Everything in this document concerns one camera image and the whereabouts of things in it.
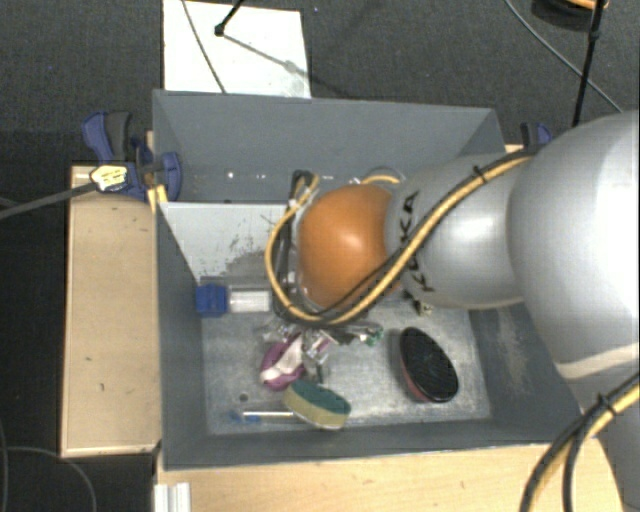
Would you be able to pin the pale wood flat board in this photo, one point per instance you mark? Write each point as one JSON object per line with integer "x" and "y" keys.
{"x": 110, "y": 310}

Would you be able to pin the purple and white cloth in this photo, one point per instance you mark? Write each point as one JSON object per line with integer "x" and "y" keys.
{"x": 278, "y": 358}

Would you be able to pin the green and yellow round sponge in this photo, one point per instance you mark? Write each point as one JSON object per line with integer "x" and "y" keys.
{"x": 315, "y": 406}

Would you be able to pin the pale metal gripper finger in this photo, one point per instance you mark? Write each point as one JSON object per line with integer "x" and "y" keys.
{"x": 318, "y": 356}

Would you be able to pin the black oval brush red base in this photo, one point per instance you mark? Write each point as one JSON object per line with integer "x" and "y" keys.
{"x": 429, "y": 366}

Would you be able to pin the grey metal bin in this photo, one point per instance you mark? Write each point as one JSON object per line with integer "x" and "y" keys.
{"x": 360, "y": 140}

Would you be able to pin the clear plastic bottle blue cap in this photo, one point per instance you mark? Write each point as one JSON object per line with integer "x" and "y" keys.
{"x": 235, "y": 299}

